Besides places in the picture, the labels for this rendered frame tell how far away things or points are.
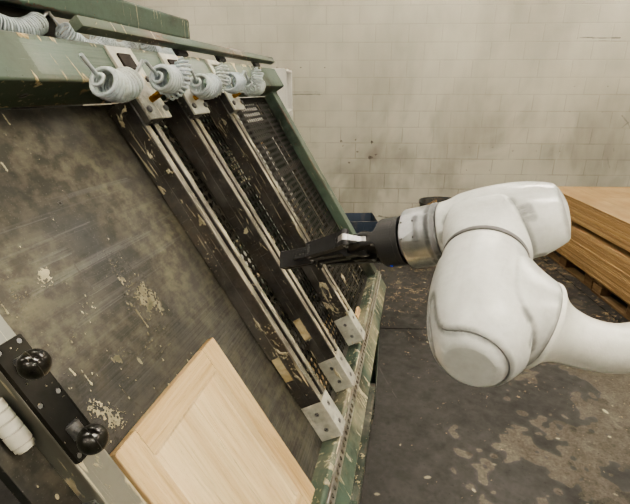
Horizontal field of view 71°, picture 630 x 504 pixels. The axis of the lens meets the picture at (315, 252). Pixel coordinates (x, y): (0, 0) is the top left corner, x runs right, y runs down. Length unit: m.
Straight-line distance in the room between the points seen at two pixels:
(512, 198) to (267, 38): 5.61
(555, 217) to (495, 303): 0.17
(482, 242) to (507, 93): 5.87
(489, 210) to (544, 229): 0.07
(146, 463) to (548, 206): 0.74
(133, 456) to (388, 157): 5.54
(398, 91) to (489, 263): 5.60
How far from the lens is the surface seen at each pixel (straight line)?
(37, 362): 0.64
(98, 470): 0.80
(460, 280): 0.48
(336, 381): 1.57
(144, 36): 1.04
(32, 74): 1.01
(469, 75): 6.23
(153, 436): 0.91
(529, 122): 6.50
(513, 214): 0.58
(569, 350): 0.54
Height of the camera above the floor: 1.86
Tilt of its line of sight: 20 degrees down
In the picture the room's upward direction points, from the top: straight up
